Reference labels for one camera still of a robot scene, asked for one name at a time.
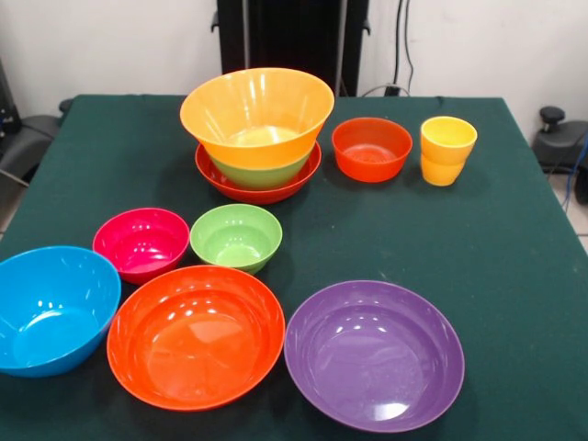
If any small red bowl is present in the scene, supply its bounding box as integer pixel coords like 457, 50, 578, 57
331, 117, 413, 184

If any pink bowl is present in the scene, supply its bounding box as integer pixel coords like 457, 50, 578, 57
92, 207, 191, 287

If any black device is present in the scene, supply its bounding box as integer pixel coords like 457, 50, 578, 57
0, 57, 22, 137

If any small green bowl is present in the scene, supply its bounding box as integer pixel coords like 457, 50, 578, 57
189, 203, 284, 276

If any large red bowl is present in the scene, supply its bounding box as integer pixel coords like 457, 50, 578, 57
106, 265, 287, 413
195, 141, 322, 207

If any dark green table cloth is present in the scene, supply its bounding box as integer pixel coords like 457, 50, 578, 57
0, 94, 588, 441

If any blue cable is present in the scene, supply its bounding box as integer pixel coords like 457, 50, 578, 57
560, 132, 588, 203

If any large orange bowl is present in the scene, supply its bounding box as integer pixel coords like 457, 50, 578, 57
179, 67, 335, 170

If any yellow cup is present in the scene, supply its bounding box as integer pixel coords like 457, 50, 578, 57
420, 116, 479, 187

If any purple bowl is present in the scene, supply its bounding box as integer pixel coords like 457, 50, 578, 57
283, 279, 466, 434

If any blue bowl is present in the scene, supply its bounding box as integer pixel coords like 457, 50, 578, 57
0, 245, 123, 379

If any large green bowl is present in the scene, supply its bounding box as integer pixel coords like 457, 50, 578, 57
209, 151, 313, 191

